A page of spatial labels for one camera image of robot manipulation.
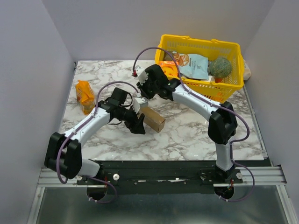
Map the orange snack bag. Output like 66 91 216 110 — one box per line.
75 80 95 115

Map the orange snack box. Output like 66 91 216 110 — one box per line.
158 61 178 78

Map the yellow plastic shopping basket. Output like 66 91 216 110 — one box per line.
155 34 244 103

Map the light blue snack pouch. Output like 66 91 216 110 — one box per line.
178 54 209 80

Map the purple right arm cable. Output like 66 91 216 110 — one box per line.
132 47 256 203

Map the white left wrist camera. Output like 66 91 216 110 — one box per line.
132 97 149 114

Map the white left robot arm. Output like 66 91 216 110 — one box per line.
44 88 148 184

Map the white bag behind basket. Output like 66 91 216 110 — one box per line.
243 60 251 81

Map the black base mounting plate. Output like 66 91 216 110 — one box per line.
48 160 274 195

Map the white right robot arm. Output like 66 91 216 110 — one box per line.
133 64 238 183

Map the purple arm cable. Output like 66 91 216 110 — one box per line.
132 47 256 203
56 81 141 204

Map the dark brown packet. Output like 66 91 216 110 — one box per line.
163 51 173 61

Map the green round melon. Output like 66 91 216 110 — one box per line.
208 57 232 78

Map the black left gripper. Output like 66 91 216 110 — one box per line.
118 104 146 134

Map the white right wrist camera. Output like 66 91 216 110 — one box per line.
132 66 148 85

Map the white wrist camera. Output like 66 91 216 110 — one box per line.
132 97 149 114
132 66 148 85

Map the brown cardboard express box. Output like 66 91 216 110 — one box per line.
138 106 165 133

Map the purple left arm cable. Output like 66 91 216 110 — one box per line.
56 81 141 204

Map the aluminium extrusion rail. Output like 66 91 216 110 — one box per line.
37 166 287 188

